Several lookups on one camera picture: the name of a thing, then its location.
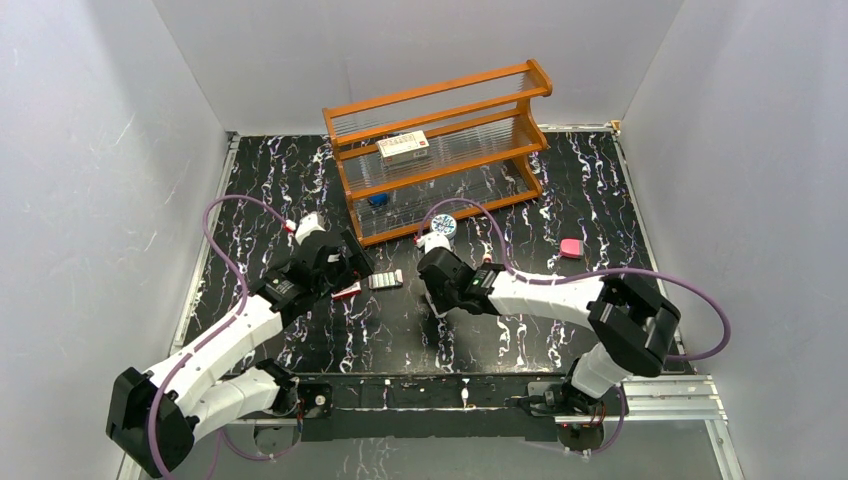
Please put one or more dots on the aluminium rail frame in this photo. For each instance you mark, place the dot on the aluminium rail frame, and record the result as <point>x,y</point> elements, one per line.
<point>666,398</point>

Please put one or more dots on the white stapler part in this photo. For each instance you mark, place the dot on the white stapler part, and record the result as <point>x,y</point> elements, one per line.
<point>434,309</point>

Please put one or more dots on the pink tape measure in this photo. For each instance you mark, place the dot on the pink tape measure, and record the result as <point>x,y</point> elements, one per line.
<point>571,248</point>

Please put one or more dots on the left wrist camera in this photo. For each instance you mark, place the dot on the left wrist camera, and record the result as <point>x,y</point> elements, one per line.
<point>311,223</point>

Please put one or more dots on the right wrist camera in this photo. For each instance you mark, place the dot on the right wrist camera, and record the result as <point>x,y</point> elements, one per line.
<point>431,241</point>

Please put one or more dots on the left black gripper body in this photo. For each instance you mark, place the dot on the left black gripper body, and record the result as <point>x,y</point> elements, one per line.
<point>354,258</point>

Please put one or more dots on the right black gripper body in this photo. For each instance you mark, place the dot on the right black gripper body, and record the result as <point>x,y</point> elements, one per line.
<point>443,299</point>

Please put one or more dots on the small red white staple box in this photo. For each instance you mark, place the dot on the small red white staple box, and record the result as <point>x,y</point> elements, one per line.
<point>348,292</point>

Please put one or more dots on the round patterned tape roll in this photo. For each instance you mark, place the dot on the round patterned tape roll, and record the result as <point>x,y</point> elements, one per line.
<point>444,224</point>

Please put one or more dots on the white red staple box on shelf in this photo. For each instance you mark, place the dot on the white red staple box on shelf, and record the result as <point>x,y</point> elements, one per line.
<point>403,148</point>

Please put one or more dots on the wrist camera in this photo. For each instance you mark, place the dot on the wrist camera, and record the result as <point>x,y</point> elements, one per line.
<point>311,223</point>
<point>431,241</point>

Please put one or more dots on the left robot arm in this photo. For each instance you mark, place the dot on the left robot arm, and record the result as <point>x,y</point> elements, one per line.
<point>157,415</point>

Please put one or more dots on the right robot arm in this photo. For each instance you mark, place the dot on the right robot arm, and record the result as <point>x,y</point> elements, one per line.
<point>634,324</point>

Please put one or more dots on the small blue object on shelf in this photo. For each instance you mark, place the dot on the small blue object on shelf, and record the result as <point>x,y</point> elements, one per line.
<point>378,199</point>

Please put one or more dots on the orange wooden shelf rack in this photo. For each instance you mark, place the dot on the orange wooden shelf rack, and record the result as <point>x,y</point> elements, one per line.
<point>481,134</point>

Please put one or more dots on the black base bar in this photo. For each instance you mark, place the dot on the black base bar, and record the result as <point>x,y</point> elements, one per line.
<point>430,397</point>

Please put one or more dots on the cardboard staple tray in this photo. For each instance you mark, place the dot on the cardboard staple tray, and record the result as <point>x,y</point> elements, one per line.
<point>385,280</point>

